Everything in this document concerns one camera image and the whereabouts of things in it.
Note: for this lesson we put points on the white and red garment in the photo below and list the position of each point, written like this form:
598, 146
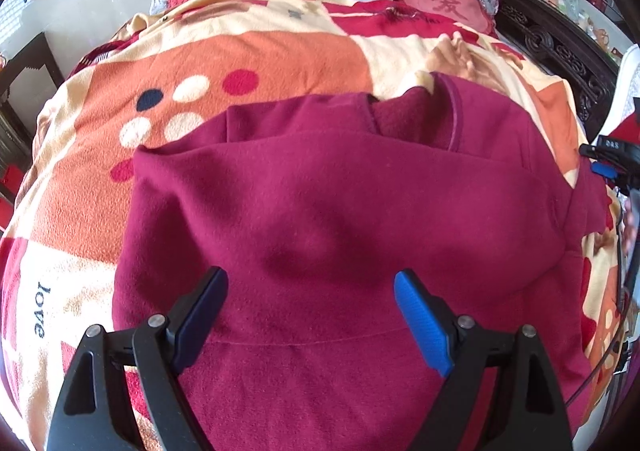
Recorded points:
625, 96

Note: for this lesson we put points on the orange red printed blanket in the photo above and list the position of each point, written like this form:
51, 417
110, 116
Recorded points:
125, 81

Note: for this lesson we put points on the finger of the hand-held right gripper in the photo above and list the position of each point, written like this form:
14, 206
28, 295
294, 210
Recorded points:
612, 151

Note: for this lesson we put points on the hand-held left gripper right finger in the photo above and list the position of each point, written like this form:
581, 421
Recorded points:
420, 323

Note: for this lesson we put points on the maroon fleece garment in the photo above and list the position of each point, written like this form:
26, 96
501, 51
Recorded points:
320, 211

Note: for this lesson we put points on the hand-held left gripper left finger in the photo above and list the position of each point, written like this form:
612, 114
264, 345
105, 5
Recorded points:
197, 326

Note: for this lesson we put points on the dark carved wooden bed frame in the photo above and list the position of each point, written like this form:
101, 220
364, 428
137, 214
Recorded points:
550, 46

